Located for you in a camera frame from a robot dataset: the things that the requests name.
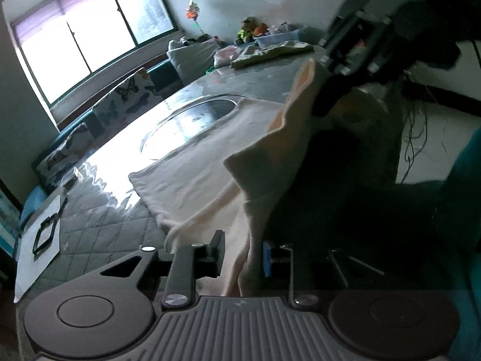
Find grey quilted table cover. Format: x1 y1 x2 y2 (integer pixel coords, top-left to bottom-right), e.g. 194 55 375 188
15 43 331 305

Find white paper sheet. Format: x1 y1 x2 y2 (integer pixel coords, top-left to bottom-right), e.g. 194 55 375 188
14 195 61 304

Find dark cloth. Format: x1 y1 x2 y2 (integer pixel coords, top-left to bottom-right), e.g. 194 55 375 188
263 79 455 295

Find window with green frame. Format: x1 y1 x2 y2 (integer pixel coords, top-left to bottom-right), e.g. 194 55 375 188
11 0 178 106

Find black square frame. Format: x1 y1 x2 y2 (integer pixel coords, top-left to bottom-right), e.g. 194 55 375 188
33 214 60 259

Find teal sofa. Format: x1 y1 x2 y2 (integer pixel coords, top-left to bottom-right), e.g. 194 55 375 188
15 58 185 260

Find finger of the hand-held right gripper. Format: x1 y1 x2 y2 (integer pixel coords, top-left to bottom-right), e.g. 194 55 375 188
321 0 372 76
313 17 399 118

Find clear blue storage box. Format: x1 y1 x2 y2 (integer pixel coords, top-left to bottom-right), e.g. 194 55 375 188
253 26 326 48

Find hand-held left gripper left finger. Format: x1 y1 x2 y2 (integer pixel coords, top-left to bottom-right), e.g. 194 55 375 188
100 229 226 308

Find thin black cables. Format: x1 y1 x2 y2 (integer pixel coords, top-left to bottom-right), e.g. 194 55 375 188
400 69 449 183

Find yellow green cloth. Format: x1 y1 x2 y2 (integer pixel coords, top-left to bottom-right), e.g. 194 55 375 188
230 41 315 69

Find teal cloth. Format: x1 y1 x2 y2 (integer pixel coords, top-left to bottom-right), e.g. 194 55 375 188
432 128 481 361

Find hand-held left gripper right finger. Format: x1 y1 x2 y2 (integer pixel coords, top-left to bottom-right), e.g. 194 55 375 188
263 241 384 308

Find pink cloth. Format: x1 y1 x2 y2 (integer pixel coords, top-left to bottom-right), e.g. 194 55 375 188
213 45 247 69

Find colourful toy pinwheel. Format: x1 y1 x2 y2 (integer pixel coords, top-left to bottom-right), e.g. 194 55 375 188
185 0 207 35

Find yellow green plush toy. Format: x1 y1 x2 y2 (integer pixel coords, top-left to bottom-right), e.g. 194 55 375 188
235 17 257 44

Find cream peach garment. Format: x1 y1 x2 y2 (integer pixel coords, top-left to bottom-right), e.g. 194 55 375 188
128 58 404 298

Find white cushion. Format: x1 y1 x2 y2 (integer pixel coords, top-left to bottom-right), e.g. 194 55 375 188
166 39 223 84

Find butterfly print cushion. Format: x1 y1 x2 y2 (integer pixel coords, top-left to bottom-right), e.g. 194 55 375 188
93 68 163 129
32 122 94 193

